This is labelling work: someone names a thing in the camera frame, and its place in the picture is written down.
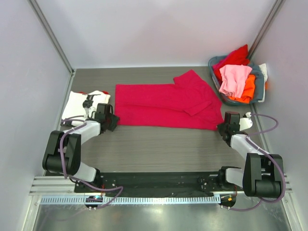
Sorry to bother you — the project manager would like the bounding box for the folded white t shirt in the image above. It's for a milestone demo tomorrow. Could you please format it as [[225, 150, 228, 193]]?
[[62, 90, 111, 127]]

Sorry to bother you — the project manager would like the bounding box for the orange t shirt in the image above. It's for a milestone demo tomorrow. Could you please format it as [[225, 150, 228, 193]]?
[[228, 75, 256, 104]]

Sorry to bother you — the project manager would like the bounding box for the crimson t shirt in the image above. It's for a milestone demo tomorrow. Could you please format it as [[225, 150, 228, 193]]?
[[115, 70, 223, 130]]

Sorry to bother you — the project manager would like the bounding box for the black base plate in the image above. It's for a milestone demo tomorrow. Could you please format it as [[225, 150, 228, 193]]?
[[74, 171, 244, 196]]

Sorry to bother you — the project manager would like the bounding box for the white cloth in basket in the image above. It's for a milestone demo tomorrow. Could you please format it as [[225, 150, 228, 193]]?
[[259, 63, 268, 83]]

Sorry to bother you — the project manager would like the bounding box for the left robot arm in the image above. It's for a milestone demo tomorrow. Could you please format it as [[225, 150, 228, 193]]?
[[42, 103, 120, 193]]

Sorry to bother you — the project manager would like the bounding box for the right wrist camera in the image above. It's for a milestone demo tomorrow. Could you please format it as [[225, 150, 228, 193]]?
[[239, 112, 253, 131]]

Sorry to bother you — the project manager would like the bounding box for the red t shirt in basket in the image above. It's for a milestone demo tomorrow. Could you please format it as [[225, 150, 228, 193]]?
[[213, 44, 250, 83]]

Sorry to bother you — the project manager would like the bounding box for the right aluminium frame post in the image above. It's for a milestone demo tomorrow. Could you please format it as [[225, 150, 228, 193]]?
[[248, 0, 285, 60]]

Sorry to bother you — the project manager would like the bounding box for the pink t shirt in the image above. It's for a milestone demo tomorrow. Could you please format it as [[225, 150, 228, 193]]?
[[219, 64, 252, 98]]

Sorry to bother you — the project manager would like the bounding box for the aluminium frame post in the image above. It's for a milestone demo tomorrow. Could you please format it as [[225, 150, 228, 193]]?
[[27, 0, 76, 76], [248, 0, 285, 60]]

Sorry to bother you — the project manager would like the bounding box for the slotted cable duct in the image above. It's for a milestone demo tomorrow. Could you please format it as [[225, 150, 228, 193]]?
[[40, 194, 220, 205]]

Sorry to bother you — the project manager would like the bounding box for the blue laundry basket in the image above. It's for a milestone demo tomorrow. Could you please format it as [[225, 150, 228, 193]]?
[[208, 55, 265, 106]]

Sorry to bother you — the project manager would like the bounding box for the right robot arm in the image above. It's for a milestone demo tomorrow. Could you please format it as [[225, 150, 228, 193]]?
[[198, 112, 286, 203]]

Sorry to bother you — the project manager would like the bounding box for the left aluminium frame post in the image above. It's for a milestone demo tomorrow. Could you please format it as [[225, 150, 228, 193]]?
[[27, 0, 76, 76]]

